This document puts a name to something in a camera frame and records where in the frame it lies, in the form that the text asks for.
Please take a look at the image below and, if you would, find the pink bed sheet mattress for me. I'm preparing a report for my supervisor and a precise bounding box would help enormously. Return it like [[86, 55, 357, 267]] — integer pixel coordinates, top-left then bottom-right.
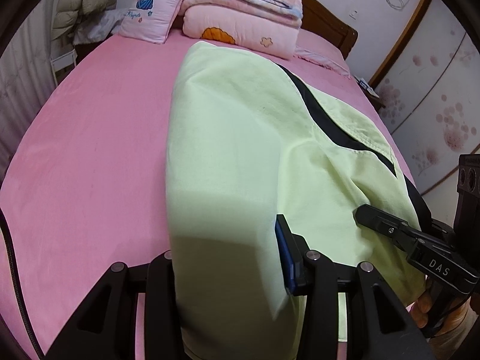
[[0, 33, 418, 360]]

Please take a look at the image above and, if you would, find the dark wooden headboard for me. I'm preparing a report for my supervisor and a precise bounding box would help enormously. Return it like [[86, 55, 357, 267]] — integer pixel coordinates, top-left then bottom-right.
[[153, 0, 359, 61]]

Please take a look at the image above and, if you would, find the white pleated curtain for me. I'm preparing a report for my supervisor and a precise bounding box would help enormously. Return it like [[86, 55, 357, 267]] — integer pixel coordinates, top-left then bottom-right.
[[0, 0, 55, 175]]

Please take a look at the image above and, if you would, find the person's right hand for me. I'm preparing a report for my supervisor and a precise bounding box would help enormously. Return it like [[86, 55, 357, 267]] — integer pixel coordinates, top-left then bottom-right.
[[409, 291, 479, 359]]

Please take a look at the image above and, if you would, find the light green black hooded jacket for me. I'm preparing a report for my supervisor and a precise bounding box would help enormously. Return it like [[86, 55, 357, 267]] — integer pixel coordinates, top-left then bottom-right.
[[166, 41, 425, 359]]

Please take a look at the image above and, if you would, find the flat pink pillow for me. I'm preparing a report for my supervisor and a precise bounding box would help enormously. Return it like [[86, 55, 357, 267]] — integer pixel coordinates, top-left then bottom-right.
[[294, 28, 351, 78]]

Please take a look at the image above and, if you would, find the floral sliding wardrobe door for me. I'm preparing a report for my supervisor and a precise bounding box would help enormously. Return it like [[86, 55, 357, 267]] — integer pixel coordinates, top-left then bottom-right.
[[368, 0, 480, 226]]

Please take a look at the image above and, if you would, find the folded floral pink quilt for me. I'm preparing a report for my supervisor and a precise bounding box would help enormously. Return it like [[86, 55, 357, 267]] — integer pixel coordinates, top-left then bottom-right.
[[180, 0, 303, 59]]

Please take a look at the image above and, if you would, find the black cable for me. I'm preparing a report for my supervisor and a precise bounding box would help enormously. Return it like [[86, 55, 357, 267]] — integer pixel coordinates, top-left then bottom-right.
[[0, 207, 46, 360]]

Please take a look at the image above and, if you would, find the pink embroidered pillow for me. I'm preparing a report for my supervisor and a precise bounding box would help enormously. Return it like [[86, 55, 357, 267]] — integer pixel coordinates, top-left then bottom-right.
[[119, 0, 183, 44]]

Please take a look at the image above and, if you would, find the dark wooden nightstand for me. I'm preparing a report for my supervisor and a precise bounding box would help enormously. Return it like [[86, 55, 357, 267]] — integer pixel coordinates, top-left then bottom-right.
[[354, 76, 385, 113]]

